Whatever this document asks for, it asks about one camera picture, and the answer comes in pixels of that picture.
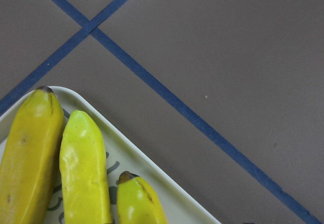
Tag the yellow banana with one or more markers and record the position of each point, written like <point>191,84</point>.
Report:
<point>137,201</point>
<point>29,166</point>
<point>82,165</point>

